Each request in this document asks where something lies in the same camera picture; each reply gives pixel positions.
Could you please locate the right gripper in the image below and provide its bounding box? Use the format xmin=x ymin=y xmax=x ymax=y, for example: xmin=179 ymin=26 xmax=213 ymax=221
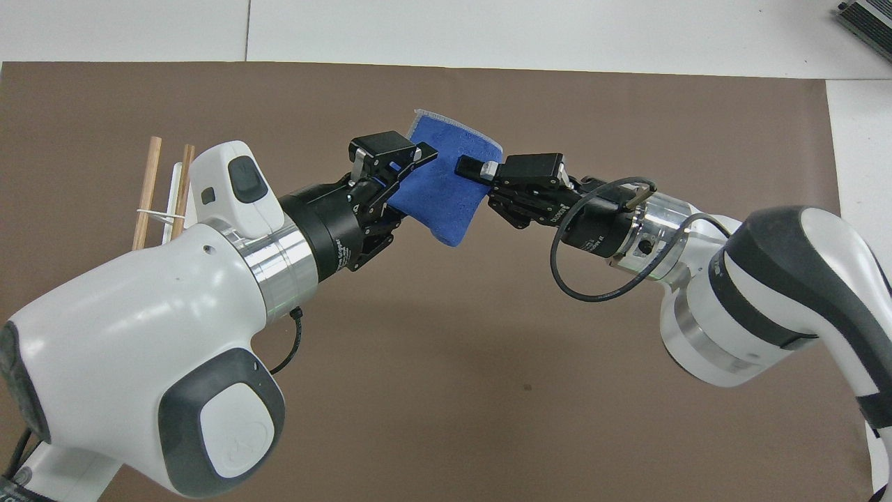
xmin=455 ymin=153 xmax=640 ymax=259

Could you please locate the grey metal device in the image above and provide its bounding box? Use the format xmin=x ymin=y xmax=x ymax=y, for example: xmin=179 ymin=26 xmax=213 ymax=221
xmin=836 ymin=0 xmax=892 ymax=65

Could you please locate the wooden rack rod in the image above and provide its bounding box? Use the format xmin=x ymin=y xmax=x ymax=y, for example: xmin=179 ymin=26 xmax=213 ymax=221
xmin=132 ymin=136 xmax=163 ymax=252
xmin=170 ymin=144 xmax=197 ymax=241

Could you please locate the black cable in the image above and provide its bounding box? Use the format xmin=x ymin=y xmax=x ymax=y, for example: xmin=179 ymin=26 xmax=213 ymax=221
xmin=268 ymin=306 xmax=305 ymax=376
xmin=549 ymin=177 xmax=730 ymax=303
xmin=0 ymin=427 xmax=33 ymax=483

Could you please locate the blue towel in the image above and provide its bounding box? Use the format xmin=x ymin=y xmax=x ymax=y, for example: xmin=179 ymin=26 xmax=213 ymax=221
xmin=386 ymin=108 xmax=504 ymax=249

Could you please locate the white rack rod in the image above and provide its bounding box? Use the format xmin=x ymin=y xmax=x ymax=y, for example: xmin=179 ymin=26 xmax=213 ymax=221
xmin=162 ymin=162 xmax=184 ymax=245

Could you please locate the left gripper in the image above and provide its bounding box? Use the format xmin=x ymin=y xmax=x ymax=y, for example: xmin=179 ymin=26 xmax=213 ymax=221
xmin=280 ymin=130 xmax=440 ymax=284

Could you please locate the white zip tie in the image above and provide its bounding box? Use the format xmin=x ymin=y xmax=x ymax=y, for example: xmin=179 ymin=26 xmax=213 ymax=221
xmin=136 ymin=207 xmax=186 ymax=226

